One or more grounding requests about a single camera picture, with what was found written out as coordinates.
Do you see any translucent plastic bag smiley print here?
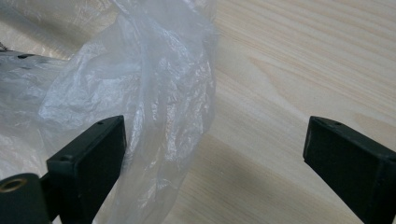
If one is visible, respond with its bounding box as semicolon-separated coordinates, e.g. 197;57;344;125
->
0;0;219;224

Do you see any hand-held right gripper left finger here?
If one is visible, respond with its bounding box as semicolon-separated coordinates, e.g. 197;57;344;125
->
46;115;128;224

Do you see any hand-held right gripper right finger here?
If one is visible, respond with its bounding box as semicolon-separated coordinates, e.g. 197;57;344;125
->
303;115;396;224

